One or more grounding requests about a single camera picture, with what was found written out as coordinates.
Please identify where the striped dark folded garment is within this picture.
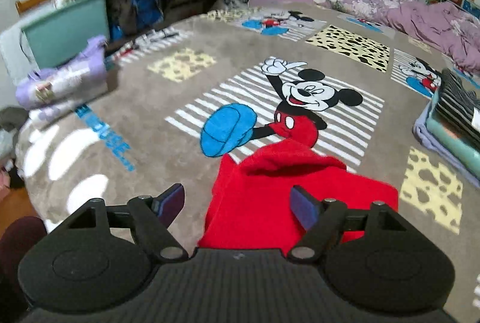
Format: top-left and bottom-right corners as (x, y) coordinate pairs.
(434, 68), (479, 148)

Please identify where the red sweater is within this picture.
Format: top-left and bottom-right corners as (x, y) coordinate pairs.
(198, 139), (399, 253)

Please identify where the Mickey Mouse bed blanket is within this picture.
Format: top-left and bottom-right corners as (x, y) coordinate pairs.
(17, 5), (479, 322)

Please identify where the purple folded blanket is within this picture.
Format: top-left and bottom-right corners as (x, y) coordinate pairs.
(16, 35), (107, 124)

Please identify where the teal folded garment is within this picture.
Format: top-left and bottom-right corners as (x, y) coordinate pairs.
(425, 94), (479, 179)

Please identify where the lavender folded garment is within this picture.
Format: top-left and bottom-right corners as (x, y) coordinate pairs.
(412, 104), (479, 188)

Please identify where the purple floral quilt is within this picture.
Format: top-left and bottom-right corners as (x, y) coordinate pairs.
(249, 0), (479, 75)

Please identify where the blue bag under table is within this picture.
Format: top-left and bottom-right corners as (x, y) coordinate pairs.
(106, 0), (164, 41)

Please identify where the teal plastic storage bin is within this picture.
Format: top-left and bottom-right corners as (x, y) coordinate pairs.
(19, 0), (110, 68)

